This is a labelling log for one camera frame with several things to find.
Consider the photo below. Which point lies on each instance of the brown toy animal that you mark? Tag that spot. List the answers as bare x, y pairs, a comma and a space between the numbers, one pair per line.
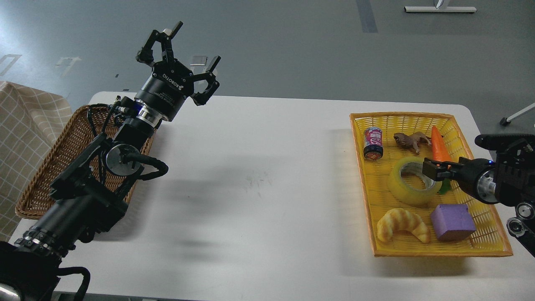
411, 141

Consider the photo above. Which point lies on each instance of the purple foam block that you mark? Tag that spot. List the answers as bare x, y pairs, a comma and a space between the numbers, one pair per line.
452, 222

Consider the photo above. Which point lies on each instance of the toy croissant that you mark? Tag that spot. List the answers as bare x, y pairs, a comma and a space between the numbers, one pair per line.
399, 219

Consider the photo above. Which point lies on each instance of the yellow tape roll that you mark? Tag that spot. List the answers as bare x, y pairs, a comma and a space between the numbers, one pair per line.
406, 192

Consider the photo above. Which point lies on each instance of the white stand base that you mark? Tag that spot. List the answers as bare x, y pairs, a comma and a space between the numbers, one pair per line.
440, 6

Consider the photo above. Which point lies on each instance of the yellow plastic basket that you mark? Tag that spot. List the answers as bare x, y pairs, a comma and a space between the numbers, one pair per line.
489, 240

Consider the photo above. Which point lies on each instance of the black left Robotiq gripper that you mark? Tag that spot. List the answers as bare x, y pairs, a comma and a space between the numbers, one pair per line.
167, 88

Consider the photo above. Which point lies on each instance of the small pink drink can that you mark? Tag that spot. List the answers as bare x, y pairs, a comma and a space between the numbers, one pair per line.
373, 149

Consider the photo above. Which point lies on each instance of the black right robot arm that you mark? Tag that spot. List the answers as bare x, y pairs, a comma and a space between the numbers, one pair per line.
507, 180

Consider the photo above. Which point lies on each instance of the brown wicker basket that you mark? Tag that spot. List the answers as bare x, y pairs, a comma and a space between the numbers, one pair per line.
75, 137

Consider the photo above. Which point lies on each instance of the orange toy carrot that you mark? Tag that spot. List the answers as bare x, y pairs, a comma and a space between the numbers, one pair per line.
440, 153

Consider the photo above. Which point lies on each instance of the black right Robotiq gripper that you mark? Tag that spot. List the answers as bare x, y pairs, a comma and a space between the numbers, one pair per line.
474, 177

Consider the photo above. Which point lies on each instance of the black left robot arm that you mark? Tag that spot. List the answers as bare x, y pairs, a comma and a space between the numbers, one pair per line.
90, 193

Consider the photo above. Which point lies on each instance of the beige checkered cloth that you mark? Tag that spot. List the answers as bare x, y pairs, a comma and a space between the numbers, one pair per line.
30, 122

